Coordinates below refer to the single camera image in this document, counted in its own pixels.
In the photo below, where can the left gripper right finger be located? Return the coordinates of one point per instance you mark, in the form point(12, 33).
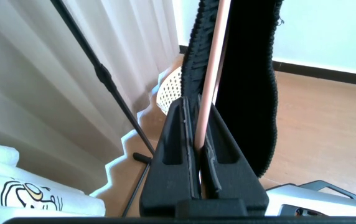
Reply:
point(234, 186)

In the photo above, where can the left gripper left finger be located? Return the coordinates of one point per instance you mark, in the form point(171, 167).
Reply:
point(165, 186)

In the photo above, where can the black knit garment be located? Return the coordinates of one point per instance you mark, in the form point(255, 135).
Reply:
point(249, 77)

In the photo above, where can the pink clothes hanger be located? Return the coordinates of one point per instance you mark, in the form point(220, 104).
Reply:
point(212, 62)

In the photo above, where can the white printed T-shirt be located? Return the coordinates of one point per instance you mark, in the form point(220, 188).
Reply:
point(25, 193)

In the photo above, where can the white laundry basket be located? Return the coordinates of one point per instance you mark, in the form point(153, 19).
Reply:
point(170, 90)

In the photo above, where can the black clothes rack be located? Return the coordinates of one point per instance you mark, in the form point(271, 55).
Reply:
point(103, 74)

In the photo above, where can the beige curtain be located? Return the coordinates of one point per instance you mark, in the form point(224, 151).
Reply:
point(56, 77)

